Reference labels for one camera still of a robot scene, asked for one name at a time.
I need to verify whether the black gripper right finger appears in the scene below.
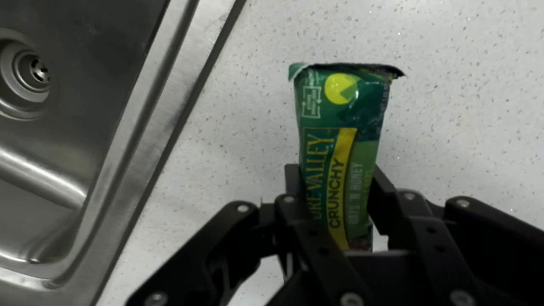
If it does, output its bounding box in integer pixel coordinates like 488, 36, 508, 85
367, 165, 544, 306

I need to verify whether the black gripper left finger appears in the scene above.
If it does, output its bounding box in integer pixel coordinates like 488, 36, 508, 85
126, 164, 372, 306

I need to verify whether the green candy bar wrapper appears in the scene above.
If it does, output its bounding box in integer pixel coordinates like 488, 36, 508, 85
287, 60, 406, 254

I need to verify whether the stainless steel double sink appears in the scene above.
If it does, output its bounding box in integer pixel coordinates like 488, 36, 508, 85
0, 0, 248, 306

